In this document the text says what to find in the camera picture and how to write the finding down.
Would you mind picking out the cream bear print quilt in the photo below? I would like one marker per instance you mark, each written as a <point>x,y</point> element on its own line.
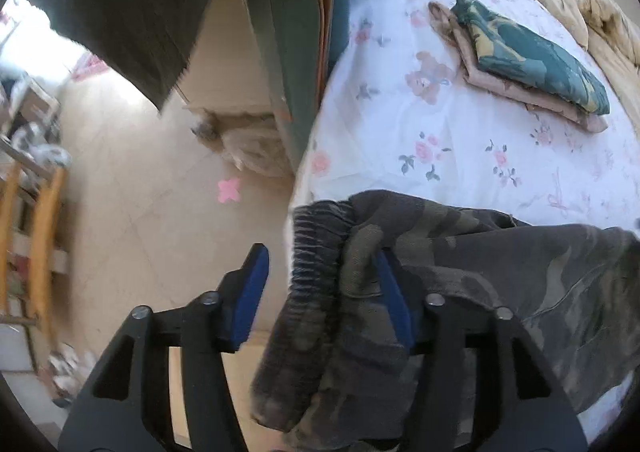
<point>600,17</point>

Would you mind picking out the teal bed side panel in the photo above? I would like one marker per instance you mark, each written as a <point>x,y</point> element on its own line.
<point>290,57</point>

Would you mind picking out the white floral bed sheet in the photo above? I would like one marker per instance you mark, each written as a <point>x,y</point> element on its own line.
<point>450,167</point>

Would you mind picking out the folded pink cloth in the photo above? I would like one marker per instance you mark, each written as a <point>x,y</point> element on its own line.
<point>480,77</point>

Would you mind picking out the pink flower floor sticker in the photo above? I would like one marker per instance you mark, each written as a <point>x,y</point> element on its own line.
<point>229,189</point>

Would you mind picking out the wooden chair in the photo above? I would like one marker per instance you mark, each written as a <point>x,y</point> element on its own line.
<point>47,232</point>

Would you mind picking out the red doormat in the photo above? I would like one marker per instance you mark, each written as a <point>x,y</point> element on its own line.
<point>89,66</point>

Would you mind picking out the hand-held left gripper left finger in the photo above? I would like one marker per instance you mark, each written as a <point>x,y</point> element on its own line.
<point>250,292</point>

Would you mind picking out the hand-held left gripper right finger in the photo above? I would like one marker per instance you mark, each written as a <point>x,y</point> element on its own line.
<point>395,302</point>

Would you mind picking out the black jacket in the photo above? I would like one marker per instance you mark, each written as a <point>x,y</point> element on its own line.
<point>140,7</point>

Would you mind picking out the white crumpled cloth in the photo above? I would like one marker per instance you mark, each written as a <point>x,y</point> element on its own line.
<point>45,152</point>

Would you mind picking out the folded teal patterned cloth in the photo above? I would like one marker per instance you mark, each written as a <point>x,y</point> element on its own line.
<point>525,57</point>

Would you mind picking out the camouflage pants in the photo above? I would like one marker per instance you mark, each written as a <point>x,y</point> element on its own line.
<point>500,272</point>

